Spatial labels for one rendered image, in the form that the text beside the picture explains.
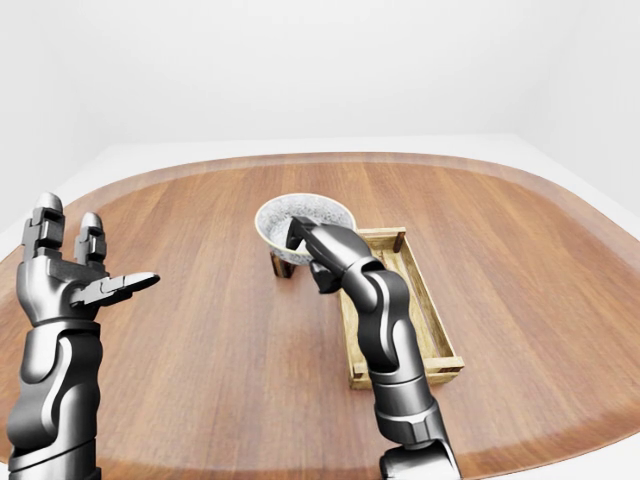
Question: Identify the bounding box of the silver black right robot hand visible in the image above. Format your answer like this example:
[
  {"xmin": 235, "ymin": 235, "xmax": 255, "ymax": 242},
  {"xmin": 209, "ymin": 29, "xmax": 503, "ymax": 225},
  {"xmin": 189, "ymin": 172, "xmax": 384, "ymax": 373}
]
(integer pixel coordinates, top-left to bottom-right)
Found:
[{"xmin": 285, "ymin": 215, "xmax": 379, "ymax": 296}]

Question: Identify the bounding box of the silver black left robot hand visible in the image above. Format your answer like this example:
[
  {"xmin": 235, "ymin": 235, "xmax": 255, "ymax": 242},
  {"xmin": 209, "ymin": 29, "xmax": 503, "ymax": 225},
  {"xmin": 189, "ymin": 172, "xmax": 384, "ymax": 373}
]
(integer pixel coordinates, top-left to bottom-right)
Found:
[{"xmin": 15, "ymin": 191, "xmax": 161, "ymax": 327}]

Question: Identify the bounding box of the grey patterned bowl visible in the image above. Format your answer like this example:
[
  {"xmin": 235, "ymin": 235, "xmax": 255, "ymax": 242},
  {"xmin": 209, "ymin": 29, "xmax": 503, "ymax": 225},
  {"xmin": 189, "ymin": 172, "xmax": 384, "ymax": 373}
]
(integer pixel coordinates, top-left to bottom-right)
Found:
[{"xmin": 253, "ymin": 192, "xmax": 359, "ymax": 268}]

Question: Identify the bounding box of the wooden slat tray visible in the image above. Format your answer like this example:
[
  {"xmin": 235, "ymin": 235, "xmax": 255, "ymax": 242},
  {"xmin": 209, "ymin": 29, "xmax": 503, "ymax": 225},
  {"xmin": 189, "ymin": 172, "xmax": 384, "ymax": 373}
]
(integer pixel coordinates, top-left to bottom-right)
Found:
[{"xmin": 269, "ymin": 226, "xmax": 465, "ymax": 393}]

